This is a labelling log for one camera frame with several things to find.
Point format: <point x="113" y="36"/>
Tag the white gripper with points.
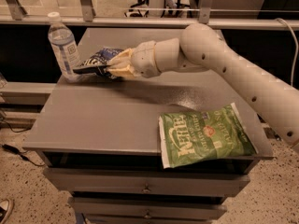
<point x="143" y="60"/>

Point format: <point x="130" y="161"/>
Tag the blue chip bag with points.
<point x="97" y="64"/>

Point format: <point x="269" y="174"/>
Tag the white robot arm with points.
<point x="200" y="48"/>

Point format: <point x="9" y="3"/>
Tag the clear plastic water bottle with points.
<point x="64" y="47"/>

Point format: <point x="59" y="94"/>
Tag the green Kettle chip bag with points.
<point x="194" y="136"/>

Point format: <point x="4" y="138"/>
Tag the grey drawer cabinet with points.
<point x="100" y="124"/>

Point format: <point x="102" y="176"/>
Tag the metal railing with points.
<point x="221" y="14"/>

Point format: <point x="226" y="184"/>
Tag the upper grey drawer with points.
<point x="158" y="183"/>

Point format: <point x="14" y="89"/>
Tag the grey drawer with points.
<point x="158" y="183"/>
<point x="146" y="209"/>

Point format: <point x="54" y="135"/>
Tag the lower grey drawer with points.
<point x="146" y="209"/>

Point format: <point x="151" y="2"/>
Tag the shoe at floor corner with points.
<point x="6" y="207"/>

